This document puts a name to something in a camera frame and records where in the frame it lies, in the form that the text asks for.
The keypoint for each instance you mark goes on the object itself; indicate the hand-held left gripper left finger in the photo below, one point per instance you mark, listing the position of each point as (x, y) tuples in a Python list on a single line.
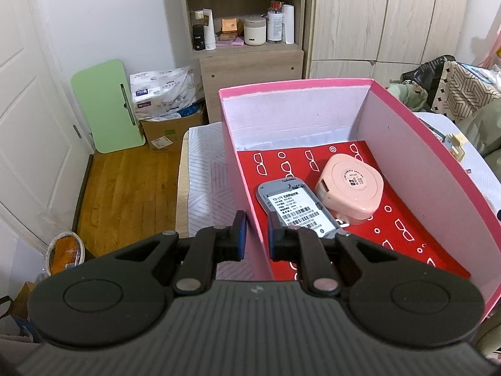
[(239, 239)]

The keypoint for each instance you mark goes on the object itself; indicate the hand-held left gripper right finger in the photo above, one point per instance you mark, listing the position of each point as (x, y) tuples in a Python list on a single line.
[(272, 239)]

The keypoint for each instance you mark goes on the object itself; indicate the pink cardboard box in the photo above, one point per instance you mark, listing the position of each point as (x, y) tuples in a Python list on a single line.
[(244, 188)]

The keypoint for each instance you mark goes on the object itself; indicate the grey labelled router device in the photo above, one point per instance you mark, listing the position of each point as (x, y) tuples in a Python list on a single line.
[(289, 203)]

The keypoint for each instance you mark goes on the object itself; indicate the pink rounded label printer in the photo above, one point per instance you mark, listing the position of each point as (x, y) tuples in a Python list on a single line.
[(352, 184)]

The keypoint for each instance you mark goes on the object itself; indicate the brown cardboard box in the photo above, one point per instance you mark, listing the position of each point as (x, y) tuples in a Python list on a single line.
[(176, 133)]

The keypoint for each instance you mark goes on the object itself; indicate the red packet in box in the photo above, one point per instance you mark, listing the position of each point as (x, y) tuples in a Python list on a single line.
[(411, 239)]

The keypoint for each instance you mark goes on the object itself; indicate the white tissue pack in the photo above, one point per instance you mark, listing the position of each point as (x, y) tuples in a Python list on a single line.
[(164, 90)]

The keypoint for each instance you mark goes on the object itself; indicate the wooden shelf cabinet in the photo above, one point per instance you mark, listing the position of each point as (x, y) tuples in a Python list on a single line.
[(250, 70)]

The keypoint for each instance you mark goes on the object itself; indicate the orange plastic bag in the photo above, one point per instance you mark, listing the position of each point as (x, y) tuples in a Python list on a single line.
[(64, 254)]

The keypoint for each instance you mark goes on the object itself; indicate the green folding board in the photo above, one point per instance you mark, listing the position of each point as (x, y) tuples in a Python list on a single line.
[(105, 105)]

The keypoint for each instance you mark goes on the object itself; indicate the pink flat tray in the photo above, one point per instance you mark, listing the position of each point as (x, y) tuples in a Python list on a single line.
[(229, 42)]

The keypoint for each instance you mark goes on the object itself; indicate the light green cloth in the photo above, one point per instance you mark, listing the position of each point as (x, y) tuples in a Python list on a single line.
[(407, 94)]

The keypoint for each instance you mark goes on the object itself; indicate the beige plastic object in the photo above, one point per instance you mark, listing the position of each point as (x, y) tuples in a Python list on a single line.
[(455, 147)]

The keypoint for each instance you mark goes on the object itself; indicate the black cosmetic bottle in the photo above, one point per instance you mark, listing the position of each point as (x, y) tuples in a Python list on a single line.
[(198, 38)]

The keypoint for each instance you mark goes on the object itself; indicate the white round jar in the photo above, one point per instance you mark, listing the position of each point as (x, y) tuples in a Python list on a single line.
[(255, 31)]

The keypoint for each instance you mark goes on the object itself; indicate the white cosmetic tube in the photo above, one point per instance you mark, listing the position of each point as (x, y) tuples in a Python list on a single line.
[(209, 31)]

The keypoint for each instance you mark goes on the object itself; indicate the small orange box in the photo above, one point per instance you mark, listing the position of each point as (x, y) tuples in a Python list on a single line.
[(229, 25)]

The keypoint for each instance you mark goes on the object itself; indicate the white labelled bottle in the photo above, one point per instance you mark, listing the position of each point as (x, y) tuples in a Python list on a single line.
[(274, 23)]

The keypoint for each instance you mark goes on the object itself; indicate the tall white cylinder bottle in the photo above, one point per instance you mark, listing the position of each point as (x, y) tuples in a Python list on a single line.
[(288, 23)]

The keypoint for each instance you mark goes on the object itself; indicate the brown paper bag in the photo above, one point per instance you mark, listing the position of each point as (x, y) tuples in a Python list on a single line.
[(21, 301)]

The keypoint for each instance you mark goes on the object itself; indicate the black bag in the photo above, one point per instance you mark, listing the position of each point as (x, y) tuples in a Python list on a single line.
[(430, 68)]

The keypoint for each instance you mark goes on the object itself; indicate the light wooden wardrobe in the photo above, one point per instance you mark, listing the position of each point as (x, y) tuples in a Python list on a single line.
[(344, 15)]

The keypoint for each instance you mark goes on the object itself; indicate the olive green jacket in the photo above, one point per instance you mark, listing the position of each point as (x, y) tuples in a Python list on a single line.
[(483, 125)]

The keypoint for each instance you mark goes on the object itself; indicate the white door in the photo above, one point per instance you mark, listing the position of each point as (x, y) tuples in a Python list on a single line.
[(31, 86)]

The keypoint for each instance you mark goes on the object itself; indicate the pink cloth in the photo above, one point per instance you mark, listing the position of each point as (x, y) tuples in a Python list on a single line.
[(494, 53)]

